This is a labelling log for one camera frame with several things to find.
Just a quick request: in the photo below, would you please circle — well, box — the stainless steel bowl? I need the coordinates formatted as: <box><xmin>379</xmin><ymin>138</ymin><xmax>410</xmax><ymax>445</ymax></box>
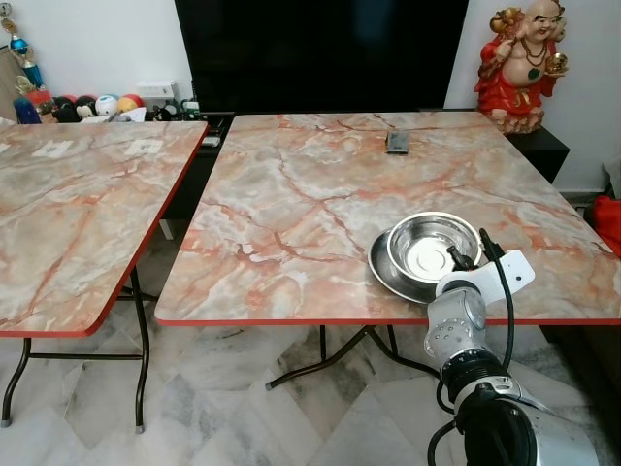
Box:
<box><xmin>386</xmin><ymin>212</ymin><xmax>483</xmax><ymax>284</ymax></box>

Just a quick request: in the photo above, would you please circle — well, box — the stainless steel plate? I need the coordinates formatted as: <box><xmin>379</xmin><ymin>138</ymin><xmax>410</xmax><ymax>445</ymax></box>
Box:
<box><xmin>369</xmin><ymin>228</ymin><xmax>457</xmax><ymax>305</ymax></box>

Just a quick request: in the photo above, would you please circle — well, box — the red cushion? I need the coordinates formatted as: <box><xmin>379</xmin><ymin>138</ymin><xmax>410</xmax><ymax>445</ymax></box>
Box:
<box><xmin>593</xmin><ymin>194</ymin><xmax>621</xmax><ymax>258</ymax></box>

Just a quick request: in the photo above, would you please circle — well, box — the marble-pattern folding table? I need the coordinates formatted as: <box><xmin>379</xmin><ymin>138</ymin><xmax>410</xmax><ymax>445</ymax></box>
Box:
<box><xmin>155</xmin><ymin>111</ymin><xmax>621</xmax><ymax>391</ymax></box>
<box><xmin>0</xmin><ymin>118</ymin><xmax>209</xmax><ymax>431</ymax></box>

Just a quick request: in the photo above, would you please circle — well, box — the red laughing Buddha statue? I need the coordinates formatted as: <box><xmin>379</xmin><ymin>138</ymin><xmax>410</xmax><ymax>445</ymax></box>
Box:
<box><xmin>474</xmin><ymin>0</ymin><xmax>571</xmax><ymax>134</ymax></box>

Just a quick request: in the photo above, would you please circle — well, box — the black television screen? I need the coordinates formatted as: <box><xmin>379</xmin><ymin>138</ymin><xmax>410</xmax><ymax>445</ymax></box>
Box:
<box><xmin>175</xmin><ymin>0</ymin><xmax>470</xmax><ymax>115</ymax></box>

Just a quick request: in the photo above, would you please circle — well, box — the white table sticker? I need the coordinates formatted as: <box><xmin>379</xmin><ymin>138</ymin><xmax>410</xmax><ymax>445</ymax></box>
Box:
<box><xmin>32</xmin><ymin>141</ymin><xmax>69</xmax><ymax>159</ymax></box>
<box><xmin>128</xmin><ymin>140</ymin><xmax>164</xmax><ymax>157</ymax></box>

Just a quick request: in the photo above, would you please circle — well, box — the orange and yellow ball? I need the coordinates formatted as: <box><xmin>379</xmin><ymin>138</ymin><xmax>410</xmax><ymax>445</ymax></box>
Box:
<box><xmin>117</xmin><ymin>92</ymin><xmax>145</xmax><ymax>114</ymax></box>

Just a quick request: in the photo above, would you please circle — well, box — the black ball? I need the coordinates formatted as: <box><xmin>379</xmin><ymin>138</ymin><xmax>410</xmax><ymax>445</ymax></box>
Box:
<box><xmin>53</xmin><ymin>95</ymin><xmax>81</xmax><ymax>121</ymax></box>

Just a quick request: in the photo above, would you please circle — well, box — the blue and gold trophy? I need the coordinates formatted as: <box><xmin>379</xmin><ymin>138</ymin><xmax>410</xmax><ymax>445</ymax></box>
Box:
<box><xmin>0</xmin><ymin>5</ymin><xmax>45</xmax><ymax>93</ymax></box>

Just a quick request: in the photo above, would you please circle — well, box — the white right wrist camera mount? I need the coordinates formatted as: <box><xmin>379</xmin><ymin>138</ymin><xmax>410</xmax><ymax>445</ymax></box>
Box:
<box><xmin>437</xmin><ymin>250</ymin><xmax>537</xmax><ymax>298</ymax></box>

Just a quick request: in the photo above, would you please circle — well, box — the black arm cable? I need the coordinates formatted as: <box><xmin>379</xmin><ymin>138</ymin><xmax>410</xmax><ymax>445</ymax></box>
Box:
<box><xmin>427</xmin><ymin>228</ymin><xmax>516</xmax><ymax>466</ymax></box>

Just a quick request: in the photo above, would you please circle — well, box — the white wall socket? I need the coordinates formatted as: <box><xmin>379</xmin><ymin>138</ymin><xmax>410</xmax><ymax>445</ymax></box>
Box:
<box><xmin>136</xmin><ymin>81</ymin><xmax>178</xmax><ymax>101</ymax></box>

